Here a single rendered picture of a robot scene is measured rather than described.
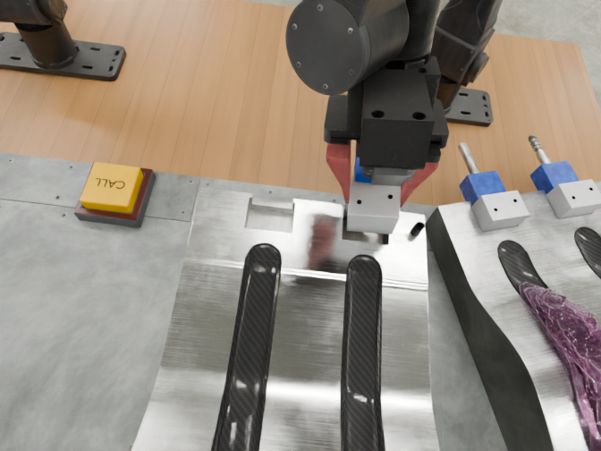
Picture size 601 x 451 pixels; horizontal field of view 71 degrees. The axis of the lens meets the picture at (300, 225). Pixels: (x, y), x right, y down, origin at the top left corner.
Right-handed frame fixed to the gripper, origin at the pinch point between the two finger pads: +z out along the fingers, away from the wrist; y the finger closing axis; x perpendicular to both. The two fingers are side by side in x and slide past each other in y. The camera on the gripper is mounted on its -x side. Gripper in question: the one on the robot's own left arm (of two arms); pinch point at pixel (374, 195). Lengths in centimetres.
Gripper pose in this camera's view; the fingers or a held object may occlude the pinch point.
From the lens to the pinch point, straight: 43.6
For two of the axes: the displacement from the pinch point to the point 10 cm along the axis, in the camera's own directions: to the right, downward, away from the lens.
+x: 1.2, -6.7, 7.3
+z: 0.2, 7.4, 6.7
